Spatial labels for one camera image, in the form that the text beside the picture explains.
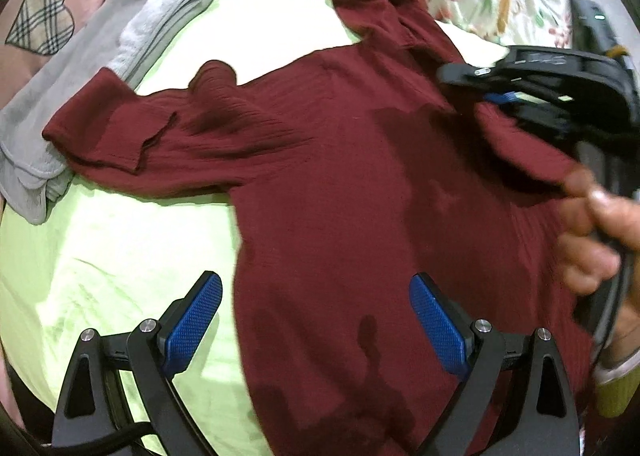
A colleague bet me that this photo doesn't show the person's right hand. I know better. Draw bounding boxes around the person's right hand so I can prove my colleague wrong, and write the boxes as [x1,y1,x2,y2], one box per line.
[558,166,639,364]

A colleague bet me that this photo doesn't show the yellow-green sleeve cuff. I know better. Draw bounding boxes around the yellow-green sleeve cuff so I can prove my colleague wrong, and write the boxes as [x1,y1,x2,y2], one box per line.
[594,361,639,418]

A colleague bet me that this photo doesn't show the dark red knit sweater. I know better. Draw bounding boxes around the dark red knit sweater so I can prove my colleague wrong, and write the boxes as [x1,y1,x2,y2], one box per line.
[43,0,591,455]

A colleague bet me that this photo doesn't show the light green bed sheet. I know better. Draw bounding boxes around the light green bed sheet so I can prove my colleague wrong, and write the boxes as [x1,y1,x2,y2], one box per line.
[0,0,511,456]

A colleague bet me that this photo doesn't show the folded grey garment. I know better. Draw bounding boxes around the folded grey garment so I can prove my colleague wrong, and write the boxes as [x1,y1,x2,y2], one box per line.
[0,0,218,226]

